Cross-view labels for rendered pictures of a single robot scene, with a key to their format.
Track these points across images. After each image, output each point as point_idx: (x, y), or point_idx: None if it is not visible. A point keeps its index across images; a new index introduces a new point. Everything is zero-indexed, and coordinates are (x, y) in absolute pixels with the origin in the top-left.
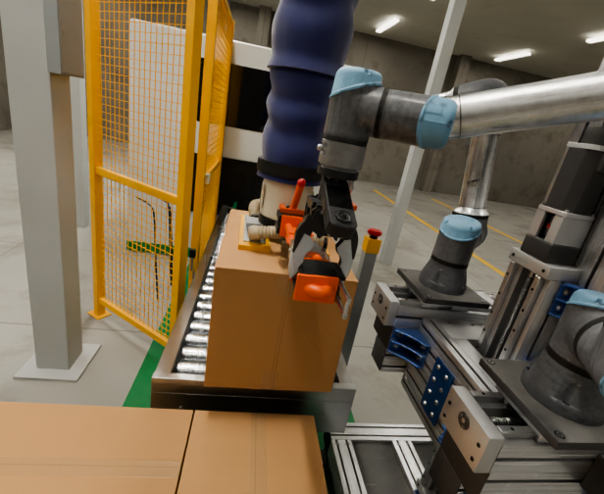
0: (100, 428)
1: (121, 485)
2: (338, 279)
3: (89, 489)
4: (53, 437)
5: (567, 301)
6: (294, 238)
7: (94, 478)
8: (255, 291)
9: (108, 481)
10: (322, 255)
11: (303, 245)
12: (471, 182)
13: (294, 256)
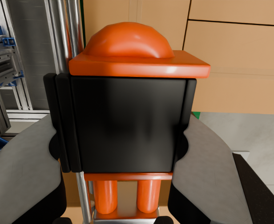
0: (226, 97)
1: (212, 60)
2: (70, 60)
3: (228, 58)
4: (250, 91)
5: None
6: None
7: (226, 65)
8: (161, 182)
9: (219, 63)
10: (94, 214)
11: (217, 176)
12: None
13: (221, 142)
